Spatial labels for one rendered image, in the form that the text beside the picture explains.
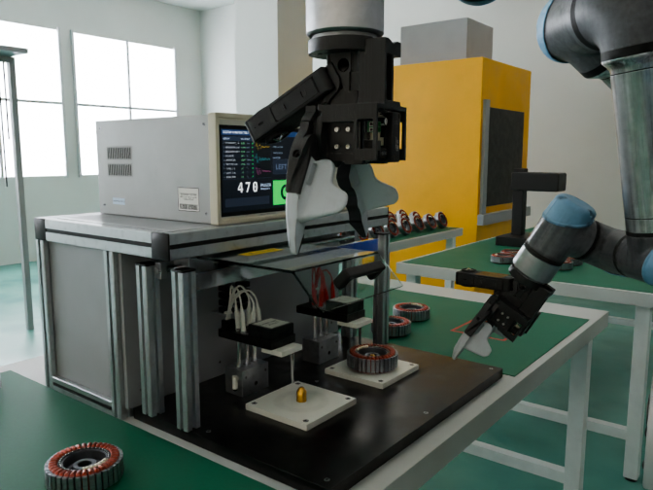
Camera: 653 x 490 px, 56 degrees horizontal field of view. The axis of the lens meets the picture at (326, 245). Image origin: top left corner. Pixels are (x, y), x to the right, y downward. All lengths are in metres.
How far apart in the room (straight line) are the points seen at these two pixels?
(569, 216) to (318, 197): 0.62
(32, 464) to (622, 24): 1.12
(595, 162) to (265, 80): 3.18
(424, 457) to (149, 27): 8.29
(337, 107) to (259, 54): 4.78
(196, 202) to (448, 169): 3.77
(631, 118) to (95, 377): 1.06
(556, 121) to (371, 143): 5.93
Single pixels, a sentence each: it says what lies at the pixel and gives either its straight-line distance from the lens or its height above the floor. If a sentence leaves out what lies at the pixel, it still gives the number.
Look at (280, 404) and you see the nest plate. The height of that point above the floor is 0.78.
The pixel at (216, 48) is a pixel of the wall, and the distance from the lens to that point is 9.29.
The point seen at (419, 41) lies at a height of 2.16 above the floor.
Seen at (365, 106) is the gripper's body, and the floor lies 1.29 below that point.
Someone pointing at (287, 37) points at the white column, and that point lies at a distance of 5.33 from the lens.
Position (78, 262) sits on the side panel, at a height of 1.03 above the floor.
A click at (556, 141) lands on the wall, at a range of 6.47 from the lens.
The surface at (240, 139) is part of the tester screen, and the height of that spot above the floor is 1.27.
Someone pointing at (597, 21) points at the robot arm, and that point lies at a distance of 1.04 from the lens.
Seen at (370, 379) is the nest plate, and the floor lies 0.78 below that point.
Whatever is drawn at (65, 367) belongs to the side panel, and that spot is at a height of 0.80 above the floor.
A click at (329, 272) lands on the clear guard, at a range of 1.01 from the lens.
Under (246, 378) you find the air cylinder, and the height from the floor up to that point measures 0.81.
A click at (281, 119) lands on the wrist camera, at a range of 0.63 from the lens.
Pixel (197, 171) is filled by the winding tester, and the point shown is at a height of 1.21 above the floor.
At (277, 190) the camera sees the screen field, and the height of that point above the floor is 1.17.
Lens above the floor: 1.24
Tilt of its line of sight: 8 degrees down
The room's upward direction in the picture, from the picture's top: straight up
